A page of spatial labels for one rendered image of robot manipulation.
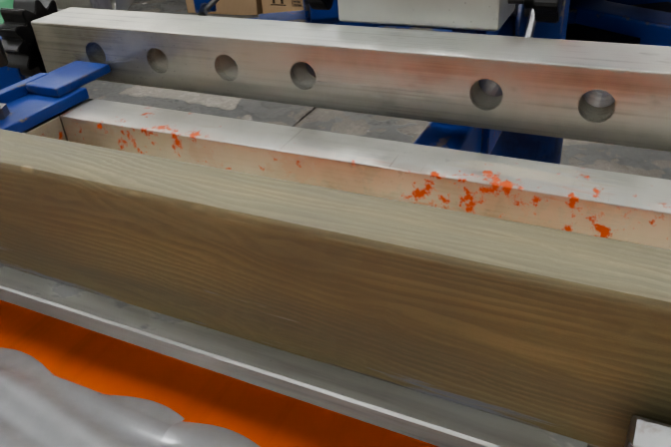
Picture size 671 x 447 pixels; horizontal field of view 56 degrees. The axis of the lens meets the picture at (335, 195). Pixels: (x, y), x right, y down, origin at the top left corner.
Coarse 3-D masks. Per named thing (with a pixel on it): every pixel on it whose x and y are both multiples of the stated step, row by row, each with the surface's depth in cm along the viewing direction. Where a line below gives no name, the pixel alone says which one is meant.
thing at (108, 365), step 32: (0, 320) 35; (32, 320) 34; (32, 352) 32; (64, 352) 32; (96, 352) 32; (128, 352) 32; (96, 384) 30; (128, 384) 30; (160, 384) 30; (192, 384) 30
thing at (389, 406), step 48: (0, 288) 31; (48, 288) 30; (144, 336) 27; (192, 336) 27; (288, 384) 24; (336, 384) 24; (384, 384) 24; (432, 432) 22; (480, 432) 22; (528, 432) 21
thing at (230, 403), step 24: (216, 384) 30; (240, 384) 29; (216, 408) 28; (240, 408) 28; (264, 408) 28; (288, 408) 28; (312, 408) 28; (240, 432) 27; (264, 432) 27; (288, 432) 27; (312, 432) 27; (336, 432) 27; (360, 432) 27; (384, 432) 27
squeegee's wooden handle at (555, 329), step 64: (0, 192) 29; (64, 192) 27; (128, 192) 25; (192, 192) 24; (256, 192) 24; (320, 192) 23; (0, 256) 32; (64, 256) 29; (128, 256) 27; (192, 256) 25; (256, 256) 23; (320, 256) 22; (384, 256) 21; (448, 256) 20; (512, 256) 19; (576, 256) 19; (640, 256) 19; (192, 320) 27; (256, 320) 25; (320, 320) 24; (384, 320) 22; (448, 320) 21; (512, 320) 20; (576, 320) 19; (640, 320) 18; (448, 384) 22; (512, 384) 21; (576, 384) 20; (640, 384) 19
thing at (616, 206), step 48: (96, 144) 50; (144, 144) 48; (192, 144) 46; (240, 144) 44; (288, 144) 43; (336, 144) 43; (384, 144) 42; (384, 192) 40; (432, 192) 39; (480, 192) 37; (528, 192) 36; (576, 192) 35; (624, 192) 35; (624, 240) 35
